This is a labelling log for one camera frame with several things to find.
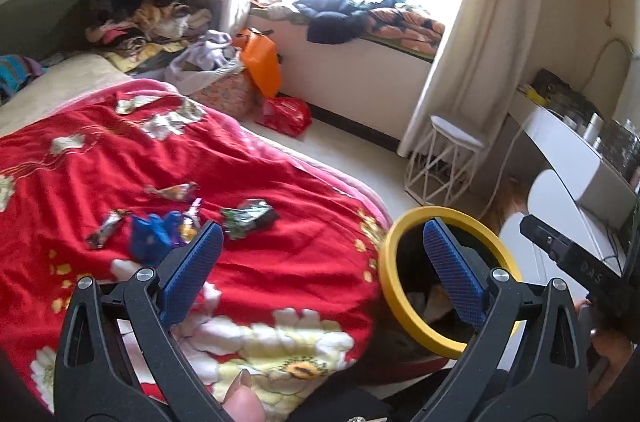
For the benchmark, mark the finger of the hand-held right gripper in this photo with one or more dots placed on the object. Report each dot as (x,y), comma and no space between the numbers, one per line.
(542,237)

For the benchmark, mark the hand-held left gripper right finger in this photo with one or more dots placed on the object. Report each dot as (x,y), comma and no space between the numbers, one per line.
(455,272)

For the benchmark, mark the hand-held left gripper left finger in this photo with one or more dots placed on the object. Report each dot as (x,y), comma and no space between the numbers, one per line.
(192,277)

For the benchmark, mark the purple candy wrapper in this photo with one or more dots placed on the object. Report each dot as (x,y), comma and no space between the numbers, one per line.
(187,227)

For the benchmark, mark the blue wrapper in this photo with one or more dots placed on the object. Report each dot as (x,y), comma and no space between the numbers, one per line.
(150,237)

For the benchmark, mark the yellow-rimmed dark trash bin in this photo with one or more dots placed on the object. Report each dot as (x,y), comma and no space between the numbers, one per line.
(390,282)

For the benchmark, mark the green and black wrapper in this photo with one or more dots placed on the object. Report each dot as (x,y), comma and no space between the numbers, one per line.
(250,217)

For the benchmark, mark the gold twisted candy wrapper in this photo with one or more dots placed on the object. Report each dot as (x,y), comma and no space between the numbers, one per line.
(172,191)

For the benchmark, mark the brown twisted candy wrapper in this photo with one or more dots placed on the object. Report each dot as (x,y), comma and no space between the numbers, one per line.
(107,227)

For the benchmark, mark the person's right hand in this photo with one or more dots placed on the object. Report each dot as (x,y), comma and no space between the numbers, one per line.
(610,352)

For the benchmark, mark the person's left hand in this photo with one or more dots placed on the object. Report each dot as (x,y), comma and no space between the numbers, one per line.
(245,402)

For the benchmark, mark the white vanity table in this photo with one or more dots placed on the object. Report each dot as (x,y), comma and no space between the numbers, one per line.
(565,152)

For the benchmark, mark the clear organizer box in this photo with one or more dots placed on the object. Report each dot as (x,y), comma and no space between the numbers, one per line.
(620,152)

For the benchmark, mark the white bottle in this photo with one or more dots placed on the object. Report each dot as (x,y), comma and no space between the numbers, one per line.
(595,130)

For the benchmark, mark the small yellow item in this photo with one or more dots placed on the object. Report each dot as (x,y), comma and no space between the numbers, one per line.
(532,95)

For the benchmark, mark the black bag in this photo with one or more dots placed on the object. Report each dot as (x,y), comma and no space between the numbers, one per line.
(565,95)

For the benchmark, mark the red floral blanket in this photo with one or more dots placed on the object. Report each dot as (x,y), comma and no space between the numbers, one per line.
(100,162)

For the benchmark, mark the red plastic bag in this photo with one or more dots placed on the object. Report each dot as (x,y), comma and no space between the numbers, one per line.
(282,117)

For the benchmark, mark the floral fabric basket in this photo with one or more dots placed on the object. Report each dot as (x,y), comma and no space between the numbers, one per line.
(225,95)

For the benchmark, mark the vanity mirror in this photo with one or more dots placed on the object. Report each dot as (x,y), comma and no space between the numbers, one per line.
(620,45)

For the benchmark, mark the lavender clothes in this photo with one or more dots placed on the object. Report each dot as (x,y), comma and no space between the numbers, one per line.
(200,57)

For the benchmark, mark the cream heavy curtain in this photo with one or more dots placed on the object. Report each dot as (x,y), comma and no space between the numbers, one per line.
(475,27)

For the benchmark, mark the white window seat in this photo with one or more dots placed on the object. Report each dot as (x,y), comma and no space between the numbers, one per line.
(350,77)

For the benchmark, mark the orange bag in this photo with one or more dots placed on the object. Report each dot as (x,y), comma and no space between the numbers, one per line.
(260,62)

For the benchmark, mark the beige bed mattress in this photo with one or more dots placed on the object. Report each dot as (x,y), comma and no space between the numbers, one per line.
(65,87)

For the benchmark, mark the orange patterned quilt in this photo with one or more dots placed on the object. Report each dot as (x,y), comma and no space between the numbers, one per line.
(405,27)

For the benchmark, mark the teal patterned cloth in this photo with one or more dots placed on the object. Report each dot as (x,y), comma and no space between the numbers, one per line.
(17,75)

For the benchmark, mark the pile of clothes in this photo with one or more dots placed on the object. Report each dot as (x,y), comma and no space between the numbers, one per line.
(145,2)

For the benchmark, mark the orange-red cloth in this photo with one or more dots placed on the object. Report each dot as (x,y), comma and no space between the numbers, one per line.
(262,2)

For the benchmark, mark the dark jacket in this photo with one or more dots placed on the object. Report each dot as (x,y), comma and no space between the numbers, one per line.
(330,17)

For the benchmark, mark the grey-green headboard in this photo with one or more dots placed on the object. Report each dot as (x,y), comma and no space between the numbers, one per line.
(45,17)

